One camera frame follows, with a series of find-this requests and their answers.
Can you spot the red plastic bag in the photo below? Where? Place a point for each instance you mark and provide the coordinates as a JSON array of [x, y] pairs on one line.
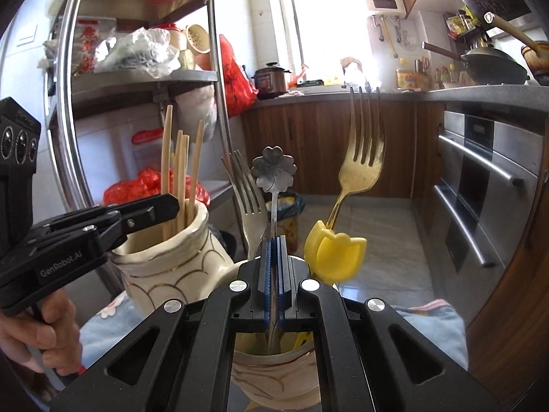
[[148, 183]]

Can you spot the silver flower spoon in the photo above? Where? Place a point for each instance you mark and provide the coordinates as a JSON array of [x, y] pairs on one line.
[[274, 172]]

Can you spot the silver fork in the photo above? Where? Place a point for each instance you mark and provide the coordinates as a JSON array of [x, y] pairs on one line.
[[250, 202]]

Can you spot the black wok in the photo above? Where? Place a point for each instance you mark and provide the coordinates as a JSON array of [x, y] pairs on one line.
[[486, 65]]

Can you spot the hanging red bag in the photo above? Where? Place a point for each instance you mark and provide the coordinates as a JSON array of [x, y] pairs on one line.
[[240, 93]]

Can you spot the stainless steel oven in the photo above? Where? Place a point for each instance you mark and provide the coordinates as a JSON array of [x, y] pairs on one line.
[[490, 172]]

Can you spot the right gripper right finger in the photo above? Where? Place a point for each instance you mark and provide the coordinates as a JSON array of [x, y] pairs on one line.
[[291, 270]]

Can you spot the trash bin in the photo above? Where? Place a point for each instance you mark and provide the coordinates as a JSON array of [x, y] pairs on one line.
[[289, 207]]

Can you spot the wooden chopstick one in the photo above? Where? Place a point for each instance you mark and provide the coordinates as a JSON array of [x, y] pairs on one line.
[[165, 157]]

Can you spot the rice cooker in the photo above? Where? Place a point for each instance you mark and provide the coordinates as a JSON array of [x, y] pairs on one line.
[[271, 81]]

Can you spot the yellow tulip plastic spoon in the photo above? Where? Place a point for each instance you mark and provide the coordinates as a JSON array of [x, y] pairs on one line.
[[339, 259]]

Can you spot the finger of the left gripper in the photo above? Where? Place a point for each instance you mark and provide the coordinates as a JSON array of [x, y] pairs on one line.
[[146, 212]]

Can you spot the person's left hand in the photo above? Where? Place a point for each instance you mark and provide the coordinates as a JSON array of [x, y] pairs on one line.
[[57, 337]]

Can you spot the white hanging bag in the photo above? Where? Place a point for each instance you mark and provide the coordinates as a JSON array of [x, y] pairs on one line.
[[195, 106]]

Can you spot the gold fork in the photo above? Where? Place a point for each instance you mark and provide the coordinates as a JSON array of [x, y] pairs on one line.
[[364, 159]]

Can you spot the wooden chopstick two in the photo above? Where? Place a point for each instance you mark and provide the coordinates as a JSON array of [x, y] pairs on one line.
[[175, 185]]

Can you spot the blue cartoon tablecloth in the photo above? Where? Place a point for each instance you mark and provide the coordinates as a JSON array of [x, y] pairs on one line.
[[436, 320]]

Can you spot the wooden chopstick three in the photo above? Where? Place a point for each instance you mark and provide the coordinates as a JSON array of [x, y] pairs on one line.
[[182, 169]]

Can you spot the wooden chopstick four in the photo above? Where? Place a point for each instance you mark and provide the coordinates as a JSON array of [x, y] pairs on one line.
[[191, 213]]

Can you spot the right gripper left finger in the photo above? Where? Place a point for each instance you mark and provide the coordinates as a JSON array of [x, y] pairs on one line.
[[253, 311]]

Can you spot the white ceramic utensil holder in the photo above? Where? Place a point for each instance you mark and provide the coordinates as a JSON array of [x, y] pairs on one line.
[[188, 266]]

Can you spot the metal shelf rack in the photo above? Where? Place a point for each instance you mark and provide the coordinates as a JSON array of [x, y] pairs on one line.
[[106, 91]]

